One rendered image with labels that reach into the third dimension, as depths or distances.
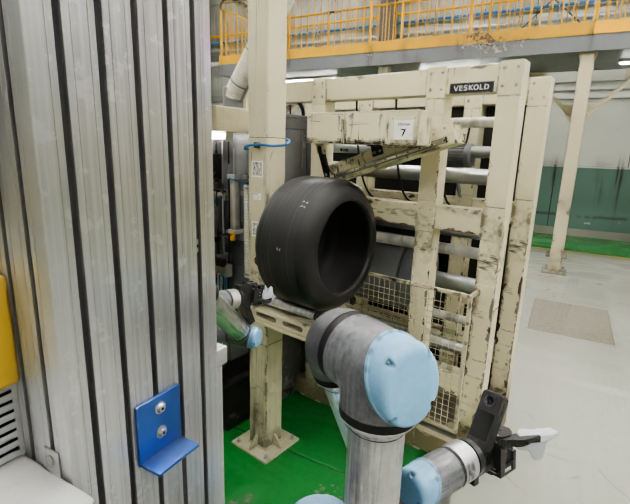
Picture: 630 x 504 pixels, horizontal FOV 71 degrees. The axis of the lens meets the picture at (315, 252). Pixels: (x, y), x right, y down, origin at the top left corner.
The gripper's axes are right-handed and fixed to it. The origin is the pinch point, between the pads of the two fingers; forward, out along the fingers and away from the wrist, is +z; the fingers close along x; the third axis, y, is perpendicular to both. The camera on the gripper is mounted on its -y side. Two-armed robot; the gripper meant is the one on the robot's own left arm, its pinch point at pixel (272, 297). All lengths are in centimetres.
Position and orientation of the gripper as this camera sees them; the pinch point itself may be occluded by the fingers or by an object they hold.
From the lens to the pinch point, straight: 181.9
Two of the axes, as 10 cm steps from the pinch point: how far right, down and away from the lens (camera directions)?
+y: 1.1, -9.9, -1.3
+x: -7.8, -1.6, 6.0
